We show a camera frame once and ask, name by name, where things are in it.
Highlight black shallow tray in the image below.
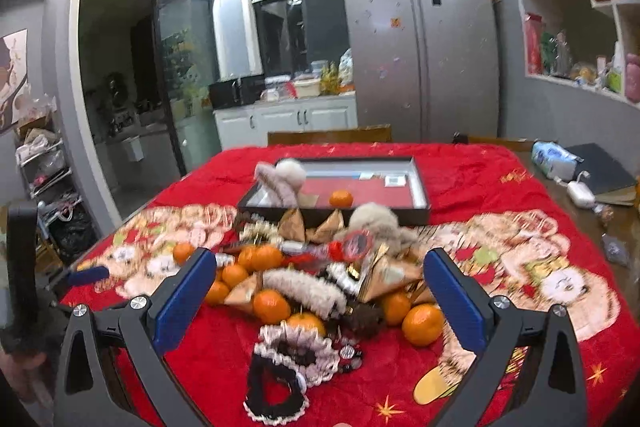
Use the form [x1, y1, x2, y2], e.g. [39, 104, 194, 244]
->
[236, 155, 432, 214]

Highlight pile of mandarin oranges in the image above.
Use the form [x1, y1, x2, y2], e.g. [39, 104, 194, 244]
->
[171, 242, 413, 328]

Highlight blue white tissue pack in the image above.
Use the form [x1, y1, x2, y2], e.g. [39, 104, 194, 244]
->
[530, 140, 583, 180]

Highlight kitchen window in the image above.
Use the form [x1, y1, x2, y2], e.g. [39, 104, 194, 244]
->
[250, 0, 350, 78]

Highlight white kitchen cabinet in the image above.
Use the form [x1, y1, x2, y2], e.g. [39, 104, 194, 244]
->
[214, 92, 359, 151]

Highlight black microwave oven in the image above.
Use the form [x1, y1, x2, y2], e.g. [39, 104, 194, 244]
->
[208, 74, 266, 109]

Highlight white fluffy pompom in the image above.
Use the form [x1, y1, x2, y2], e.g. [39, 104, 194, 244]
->
[275, 158, 307, 188]

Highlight yellow cooking oil bottles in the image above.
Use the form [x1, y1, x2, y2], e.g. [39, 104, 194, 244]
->
[319, 62, 343, 96]

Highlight silver double-door refrigerator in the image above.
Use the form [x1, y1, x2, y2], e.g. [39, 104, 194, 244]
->
[342, 0, 502, 142]

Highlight pink plush hair claw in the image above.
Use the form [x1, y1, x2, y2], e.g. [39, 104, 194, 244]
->
[253, 162, 301, 208]

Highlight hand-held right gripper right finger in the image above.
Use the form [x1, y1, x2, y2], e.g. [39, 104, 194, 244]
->
[422, 248, 588, 427]

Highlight tall red gift package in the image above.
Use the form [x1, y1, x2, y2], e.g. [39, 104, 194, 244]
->
[523, 13, 544, 75]

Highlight glass sliding door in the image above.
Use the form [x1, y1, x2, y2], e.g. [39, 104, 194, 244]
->
[152, 0, 221, 178]

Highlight red plastic packet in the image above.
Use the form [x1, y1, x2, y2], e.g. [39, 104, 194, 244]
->
[280, 241, 346, 265]

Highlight wall picture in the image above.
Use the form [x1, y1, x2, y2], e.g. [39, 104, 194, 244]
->
[0, 28, 29, 135]

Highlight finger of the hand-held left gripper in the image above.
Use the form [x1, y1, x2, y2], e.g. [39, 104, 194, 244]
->
[60, 265, 111, 289]

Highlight metal storage rack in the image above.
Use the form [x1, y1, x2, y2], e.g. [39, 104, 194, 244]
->
[14, 114, 86, 268]

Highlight pink container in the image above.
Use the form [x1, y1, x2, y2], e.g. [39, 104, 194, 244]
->
[624, 54, 640, 102]

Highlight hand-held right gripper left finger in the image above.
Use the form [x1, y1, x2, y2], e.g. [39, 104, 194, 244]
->
[54, 247, 218, 427]

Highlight stemmed mandarin orange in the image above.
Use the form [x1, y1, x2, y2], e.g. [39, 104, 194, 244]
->
[286, 309, 327, 339]

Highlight dark brown plush hair claw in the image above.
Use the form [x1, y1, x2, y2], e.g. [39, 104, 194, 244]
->
[345, 299, 386, 340]

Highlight black white striped hair clip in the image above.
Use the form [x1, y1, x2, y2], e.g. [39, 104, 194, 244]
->
[320, 263, 361, 298]

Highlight wooden chair back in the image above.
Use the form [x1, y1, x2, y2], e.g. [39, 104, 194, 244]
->
[267, 125, 392, 146]
[452, 133, 536, 152]

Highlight red printed blanket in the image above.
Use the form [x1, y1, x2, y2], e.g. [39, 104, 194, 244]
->
[57, 142, 640, 427]

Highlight brown triangular paper packet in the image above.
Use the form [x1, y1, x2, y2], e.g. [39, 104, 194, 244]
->
[276, 207, 313, 242]
[357, 254, 426, 305]
[306, 209, 346, 244]
[224, 272, 264, 314]

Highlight black plastic bag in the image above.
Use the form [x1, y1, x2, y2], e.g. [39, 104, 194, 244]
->
[50, 212, 98, 258]

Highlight wooden desktop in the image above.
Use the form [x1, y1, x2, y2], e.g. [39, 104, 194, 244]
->
[515, 142, 640, 293]

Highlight white plastic basin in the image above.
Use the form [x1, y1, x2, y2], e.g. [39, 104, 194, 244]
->
[291, 77, 321, 98]

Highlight white trash bin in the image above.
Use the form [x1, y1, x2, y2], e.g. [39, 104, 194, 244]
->
[121, 136, 145, 162]

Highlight small clear plastic bag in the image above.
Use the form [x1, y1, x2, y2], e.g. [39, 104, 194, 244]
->
[600, 234, 632, 267]

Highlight cream ruffled hair clip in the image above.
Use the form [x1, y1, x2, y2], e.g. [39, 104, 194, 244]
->
[239, 219, 283, 248]

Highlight white plush hair claw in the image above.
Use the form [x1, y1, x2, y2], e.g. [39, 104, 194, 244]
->
[262, 268, 348, 320]

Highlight plastic bag on counter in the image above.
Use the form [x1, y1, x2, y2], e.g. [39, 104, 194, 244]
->
[337, 48, 355, 86]

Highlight white charger with cable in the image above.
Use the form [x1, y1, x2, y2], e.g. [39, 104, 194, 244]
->
[552, 171, 597, 209]

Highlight beige fluffy pompom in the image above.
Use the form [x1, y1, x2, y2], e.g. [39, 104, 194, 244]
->
[347, 202, 416, 253]

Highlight black folder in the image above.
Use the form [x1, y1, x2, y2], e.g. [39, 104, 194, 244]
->
[565, 143, 640, 206]

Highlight black white lace scrunchie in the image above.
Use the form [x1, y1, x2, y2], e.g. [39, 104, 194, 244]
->
[252, 322, 341, 388]

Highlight round red hand mirror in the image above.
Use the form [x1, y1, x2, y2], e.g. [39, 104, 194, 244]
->
[320, 229, 376, 264]

